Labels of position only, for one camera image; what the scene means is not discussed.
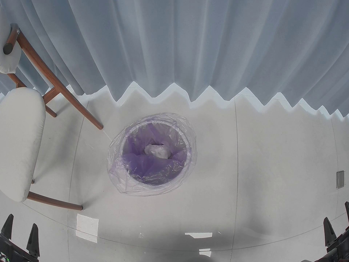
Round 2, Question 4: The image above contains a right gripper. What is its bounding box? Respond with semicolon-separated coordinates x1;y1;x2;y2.
314;201;349;262

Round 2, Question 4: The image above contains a white cushioned wooden chair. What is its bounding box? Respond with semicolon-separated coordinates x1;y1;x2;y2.
0;23;104;211

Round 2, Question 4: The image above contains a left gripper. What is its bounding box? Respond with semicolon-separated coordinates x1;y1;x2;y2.
0;214;40;262

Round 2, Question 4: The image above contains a purple plastic bag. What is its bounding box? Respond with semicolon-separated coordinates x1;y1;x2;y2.
107;114;197;197

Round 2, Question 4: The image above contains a pale blue curtain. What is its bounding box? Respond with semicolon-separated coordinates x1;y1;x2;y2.
0;0;349;118

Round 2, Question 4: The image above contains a white trash bin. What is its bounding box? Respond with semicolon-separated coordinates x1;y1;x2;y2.
121;121;192;186

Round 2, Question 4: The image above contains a white paper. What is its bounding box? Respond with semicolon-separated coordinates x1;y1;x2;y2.
144;144;171;159

